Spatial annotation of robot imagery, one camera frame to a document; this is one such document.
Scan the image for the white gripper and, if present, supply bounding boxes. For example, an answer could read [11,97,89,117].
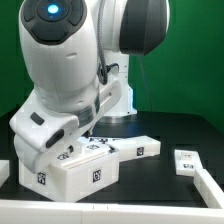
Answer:
[13,76,121,173]

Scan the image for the white cabinet door panel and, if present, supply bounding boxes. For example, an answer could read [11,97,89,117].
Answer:
[48,143,115,170]

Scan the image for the white cabinet box body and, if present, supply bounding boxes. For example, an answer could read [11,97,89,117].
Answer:
[19,145,119,202]

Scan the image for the small white cabinet door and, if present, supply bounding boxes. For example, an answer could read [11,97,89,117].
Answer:
[174,149,203,177]

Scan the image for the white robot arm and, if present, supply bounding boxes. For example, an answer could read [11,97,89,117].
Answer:
[10,0,170,173]

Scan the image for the white cabinet top block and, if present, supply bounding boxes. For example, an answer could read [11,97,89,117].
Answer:
[110,136,161,162]

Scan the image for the white paper with markers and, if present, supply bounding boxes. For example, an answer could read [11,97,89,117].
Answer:
[87,137,116,150]

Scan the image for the white left border rail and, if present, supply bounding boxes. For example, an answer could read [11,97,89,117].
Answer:
[0,160,10,187]

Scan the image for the white border rail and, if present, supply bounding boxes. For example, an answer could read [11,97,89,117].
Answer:
[193,169,224,209]
[0,160,10,187]
[0,200,224,224]

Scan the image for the white front border rail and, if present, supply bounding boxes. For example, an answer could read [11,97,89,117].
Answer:
[0,200,224,224]

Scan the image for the white right border rail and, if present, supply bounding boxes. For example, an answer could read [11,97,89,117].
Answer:
[193,169,224,209]

